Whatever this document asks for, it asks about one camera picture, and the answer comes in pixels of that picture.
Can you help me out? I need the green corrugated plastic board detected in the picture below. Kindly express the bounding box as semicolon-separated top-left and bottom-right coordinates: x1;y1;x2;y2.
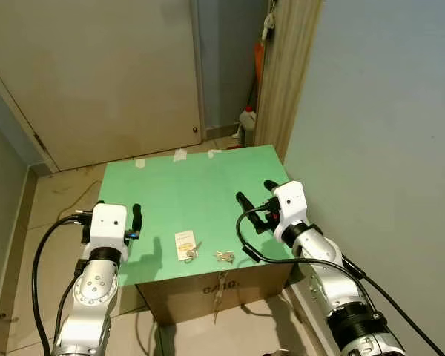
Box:
96;145;303;287

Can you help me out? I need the white resident pass card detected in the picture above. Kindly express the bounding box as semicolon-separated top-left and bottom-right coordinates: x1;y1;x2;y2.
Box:
174;231;198;262

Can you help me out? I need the single silver key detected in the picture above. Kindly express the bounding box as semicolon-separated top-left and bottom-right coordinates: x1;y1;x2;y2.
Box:
184;242;203;263

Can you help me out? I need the white bottle with red cap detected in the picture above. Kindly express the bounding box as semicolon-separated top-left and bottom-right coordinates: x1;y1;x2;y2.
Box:
239;105;258;148

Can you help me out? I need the brown cardboard box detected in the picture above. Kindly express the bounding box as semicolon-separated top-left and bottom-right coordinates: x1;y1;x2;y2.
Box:
136;261;295;327

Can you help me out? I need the grey door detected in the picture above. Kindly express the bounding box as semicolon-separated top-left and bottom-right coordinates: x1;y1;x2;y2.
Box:
0;111;32;355

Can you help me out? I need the light wooden panel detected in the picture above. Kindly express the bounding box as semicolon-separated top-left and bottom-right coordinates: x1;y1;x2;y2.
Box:
254;0;325;162

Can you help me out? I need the orange hanging object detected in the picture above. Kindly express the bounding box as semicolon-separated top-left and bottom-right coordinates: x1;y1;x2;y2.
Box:
253;41;266;88

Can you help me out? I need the beige door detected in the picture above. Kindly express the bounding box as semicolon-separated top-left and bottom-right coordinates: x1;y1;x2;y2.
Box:
0;0;206;173

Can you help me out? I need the white hanging object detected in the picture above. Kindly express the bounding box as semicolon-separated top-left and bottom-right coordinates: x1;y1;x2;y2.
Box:
262;11;277;42

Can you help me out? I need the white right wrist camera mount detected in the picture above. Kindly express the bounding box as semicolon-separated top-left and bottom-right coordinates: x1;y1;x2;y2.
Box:
273;181;307;240

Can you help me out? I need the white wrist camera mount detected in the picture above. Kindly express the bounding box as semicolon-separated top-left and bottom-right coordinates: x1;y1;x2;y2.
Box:
273;181;307;240
88;203;129;260

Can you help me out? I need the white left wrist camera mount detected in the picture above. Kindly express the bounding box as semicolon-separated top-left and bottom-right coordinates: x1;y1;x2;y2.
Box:
88;203;129;260

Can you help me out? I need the thin beige strap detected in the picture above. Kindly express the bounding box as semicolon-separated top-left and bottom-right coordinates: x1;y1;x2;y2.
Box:
214;286;225;326

